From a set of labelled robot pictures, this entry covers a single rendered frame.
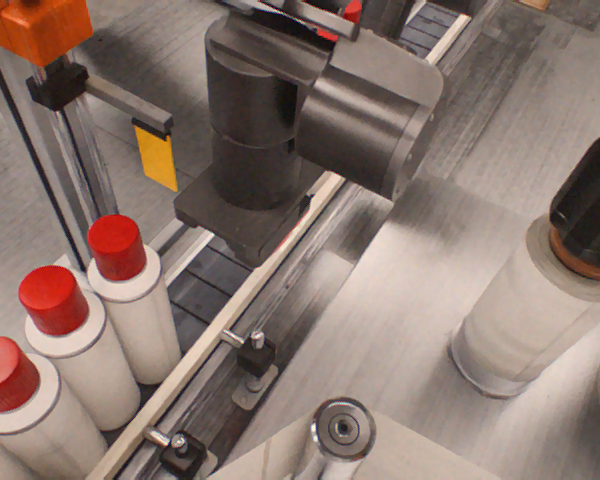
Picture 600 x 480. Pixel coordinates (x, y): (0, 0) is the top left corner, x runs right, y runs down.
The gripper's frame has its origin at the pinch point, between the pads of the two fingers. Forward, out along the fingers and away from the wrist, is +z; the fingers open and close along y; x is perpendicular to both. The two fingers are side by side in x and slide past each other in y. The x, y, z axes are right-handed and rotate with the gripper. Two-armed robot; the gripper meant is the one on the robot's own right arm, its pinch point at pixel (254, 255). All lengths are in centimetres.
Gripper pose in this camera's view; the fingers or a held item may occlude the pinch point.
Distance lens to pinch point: 44.3
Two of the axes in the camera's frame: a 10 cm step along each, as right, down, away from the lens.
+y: 5.2, -6.6, 5.4
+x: -8.5, -4.7, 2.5
